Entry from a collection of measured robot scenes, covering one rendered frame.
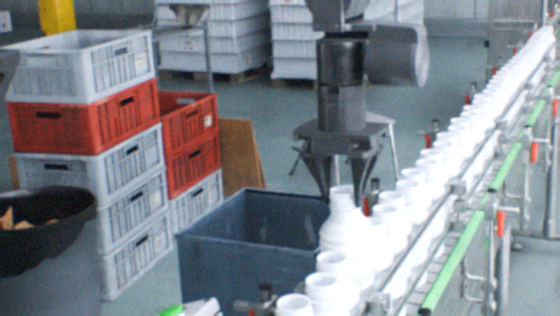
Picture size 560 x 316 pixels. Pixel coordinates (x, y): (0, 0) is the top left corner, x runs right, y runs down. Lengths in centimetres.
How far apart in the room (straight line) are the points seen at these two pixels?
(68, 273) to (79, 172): 70
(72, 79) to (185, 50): 525
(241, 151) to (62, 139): 142
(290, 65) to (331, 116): 690
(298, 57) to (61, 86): 467
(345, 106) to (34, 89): 258
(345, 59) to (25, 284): 204
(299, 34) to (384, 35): 685
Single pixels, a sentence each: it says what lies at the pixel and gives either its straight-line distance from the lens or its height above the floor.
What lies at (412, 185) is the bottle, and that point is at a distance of 118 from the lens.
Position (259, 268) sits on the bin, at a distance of 153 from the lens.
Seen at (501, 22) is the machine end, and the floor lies 88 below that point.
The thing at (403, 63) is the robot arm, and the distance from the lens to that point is 84.
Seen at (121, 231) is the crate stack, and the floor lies 28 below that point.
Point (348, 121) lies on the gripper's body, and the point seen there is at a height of 132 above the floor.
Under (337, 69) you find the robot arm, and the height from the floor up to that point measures 139.
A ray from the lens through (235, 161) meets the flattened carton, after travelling 456.
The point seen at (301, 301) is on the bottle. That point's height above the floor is 116.
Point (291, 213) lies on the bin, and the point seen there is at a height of 90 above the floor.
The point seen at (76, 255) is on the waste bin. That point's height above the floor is 49.
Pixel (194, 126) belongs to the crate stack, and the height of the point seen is 54.
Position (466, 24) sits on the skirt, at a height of 17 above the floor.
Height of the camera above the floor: 154
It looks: 17 degrees down
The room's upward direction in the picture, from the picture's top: 2 degrees counter-clockwise
